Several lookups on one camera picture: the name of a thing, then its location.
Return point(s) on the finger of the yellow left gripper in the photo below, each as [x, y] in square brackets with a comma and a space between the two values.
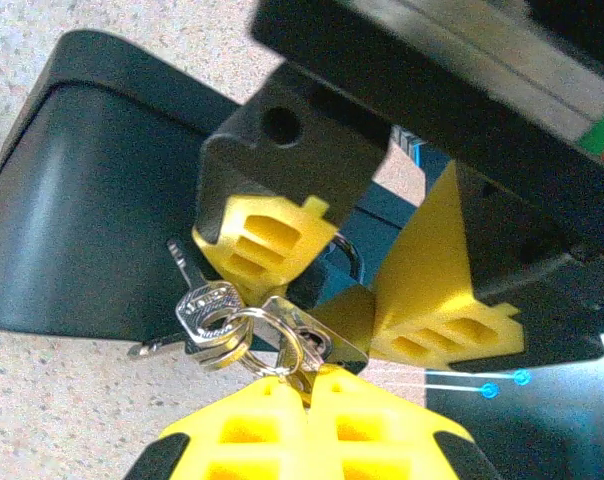
[432, 280]
[282, 200]

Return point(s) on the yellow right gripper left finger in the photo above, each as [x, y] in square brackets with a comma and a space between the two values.
[242, 440]

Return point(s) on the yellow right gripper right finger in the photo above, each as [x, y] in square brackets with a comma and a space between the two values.
[382, 440]

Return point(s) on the metal padlock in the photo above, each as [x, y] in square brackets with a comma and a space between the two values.
[342, 320]

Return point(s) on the silver spare key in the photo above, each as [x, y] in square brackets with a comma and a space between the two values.
[202, 302]
[157, 345]

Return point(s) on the black plastic box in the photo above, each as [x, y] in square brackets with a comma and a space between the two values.
[82, 200]

